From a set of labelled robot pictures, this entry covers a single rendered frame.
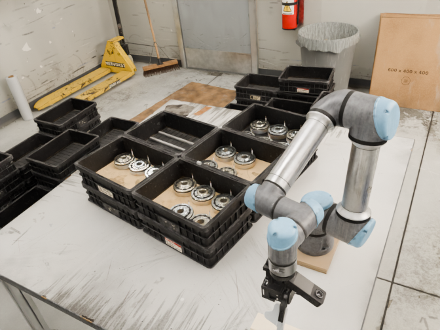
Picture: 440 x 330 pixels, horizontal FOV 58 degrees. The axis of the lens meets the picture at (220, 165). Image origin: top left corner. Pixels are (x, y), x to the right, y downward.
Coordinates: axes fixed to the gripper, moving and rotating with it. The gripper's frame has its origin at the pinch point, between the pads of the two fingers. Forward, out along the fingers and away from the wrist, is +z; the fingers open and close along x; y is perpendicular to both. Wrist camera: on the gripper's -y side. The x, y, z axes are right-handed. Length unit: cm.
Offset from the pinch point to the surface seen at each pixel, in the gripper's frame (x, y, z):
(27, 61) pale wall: -200, 381, 36
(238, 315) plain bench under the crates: -2.4, 19.7, 16.1
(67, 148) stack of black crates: -83, 197, 37
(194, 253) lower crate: -17, 46, 12
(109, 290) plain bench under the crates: 8, 69, 16
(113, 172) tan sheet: -40, 105, 3
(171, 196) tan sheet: -35, 68, 3
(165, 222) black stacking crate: -19, 59, 1
